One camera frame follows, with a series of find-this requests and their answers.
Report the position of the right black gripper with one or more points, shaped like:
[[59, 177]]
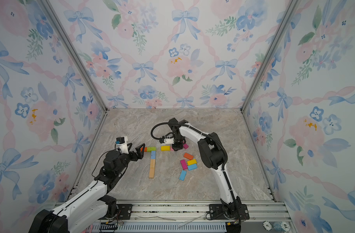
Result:
[[177, 147]]

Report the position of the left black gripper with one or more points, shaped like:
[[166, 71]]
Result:
[[140, 155]]

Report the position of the green block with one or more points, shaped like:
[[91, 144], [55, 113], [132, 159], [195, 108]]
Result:
[[148, 149]]

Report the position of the light blue block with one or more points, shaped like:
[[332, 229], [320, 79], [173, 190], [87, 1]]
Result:
[[153, 155]]

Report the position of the tan block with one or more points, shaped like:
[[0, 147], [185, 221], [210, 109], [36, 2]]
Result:
[[151, 173], [152, 163]]

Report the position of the yellow block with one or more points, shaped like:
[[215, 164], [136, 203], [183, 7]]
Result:
[[165, 148], [191, 162]]

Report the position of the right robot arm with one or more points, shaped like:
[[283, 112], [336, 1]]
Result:
[[214, 157]]

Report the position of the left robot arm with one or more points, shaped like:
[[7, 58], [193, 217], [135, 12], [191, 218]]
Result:
[[93, 202]]

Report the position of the blue block right lower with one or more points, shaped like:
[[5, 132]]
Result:
[[192, 167]]

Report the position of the blue block bottom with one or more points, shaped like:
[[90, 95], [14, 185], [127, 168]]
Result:
[[182, 175]]

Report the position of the white blue object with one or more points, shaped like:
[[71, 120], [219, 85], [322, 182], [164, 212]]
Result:
[[280, 226]]

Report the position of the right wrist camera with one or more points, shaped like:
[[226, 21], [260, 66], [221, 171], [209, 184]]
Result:
[[167, 140]]

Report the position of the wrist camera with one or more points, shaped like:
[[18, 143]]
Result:
[[167, 140], [122, 144]]

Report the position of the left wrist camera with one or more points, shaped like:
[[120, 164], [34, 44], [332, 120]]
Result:
[[122, 144]]

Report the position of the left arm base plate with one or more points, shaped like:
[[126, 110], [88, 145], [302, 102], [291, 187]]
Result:
[[119, 211]]

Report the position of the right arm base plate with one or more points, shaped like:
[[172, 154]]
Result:
[[224, 212]]

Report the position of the white cable duct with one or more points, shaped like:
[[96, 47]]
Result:
[[161, 227]]

